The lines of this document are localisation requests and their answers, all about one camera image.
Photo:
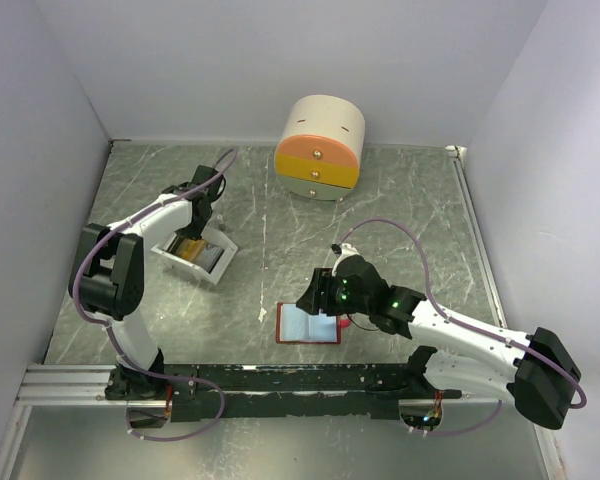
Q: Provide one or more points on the red card holder wallet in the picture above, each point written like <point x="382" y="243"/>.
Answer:
<point x="294" y="326"/>

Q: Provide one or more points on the aluminium front frame rail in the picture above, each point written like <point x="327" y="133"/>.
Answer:
<point x="64" y="385"/>

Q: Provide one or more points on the aluminium frame rail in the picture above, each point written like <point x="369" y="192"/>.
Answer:
<point x="457" y="155"/>
<point x="64" y="385"/>

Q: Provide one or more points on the round three-drawer mini cabinet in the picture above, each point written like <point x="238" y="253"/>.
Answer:
<point x="319" y="155"/>

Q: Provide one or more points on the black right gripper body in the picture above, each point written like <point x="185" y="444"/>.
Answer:
<point x="360" y="305"/>

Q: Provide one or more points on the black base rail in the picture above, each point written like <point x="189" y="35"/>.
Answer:
<point x="292" y="390"/>

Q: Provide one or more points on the white card tray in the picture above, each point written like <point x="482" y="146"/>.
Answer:
<point x="210" y="235"/>

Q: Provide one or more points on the white VIP portrait card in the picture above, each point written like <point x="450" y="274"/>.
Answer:
<point x="208" y="257"/>

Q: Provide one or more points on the yellow card in tray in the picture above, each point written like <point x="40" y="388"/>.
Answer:
<point x="188" y="249"/>

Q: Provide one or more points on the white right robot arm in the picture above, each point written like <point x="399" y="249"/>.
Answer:
<point x="534" y="372"/>

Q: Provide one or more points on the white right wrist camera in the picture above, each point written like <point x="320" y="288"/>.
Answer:
<point x="343" y="252"/>

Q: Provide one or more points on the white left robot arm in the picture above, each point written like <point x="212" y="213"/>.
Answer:
<point x="108" y="277"/>

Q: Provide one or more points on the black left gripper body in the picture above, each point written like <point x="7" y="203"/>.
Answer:
<point x="194" y="231"/>

